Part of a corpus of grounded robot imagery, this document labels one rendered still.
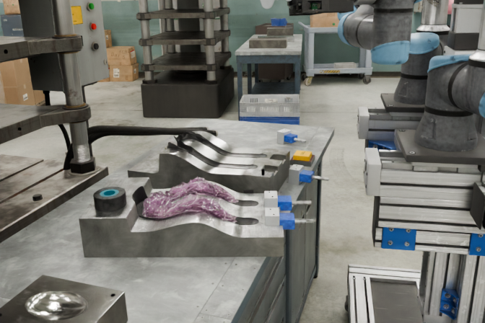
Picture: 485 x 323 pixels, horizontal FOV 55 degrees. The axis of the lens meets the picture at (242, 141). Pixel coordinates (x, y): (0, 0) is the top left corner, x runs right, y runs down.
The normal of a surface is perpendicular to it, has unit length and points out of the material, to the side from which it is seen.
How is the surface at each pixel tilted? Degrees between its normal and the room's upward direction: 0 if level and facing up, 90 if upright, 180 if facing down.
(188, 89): 90
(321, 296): 0
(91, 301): 0
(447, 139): 72
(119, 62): 85
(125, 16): 90
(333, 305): 0
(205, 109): 90
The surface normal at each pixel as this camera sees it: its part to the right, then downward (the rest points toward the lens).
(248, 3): -0.13, 0.31
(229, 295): -0.02, -0.95
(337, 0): 0.26, 0.16
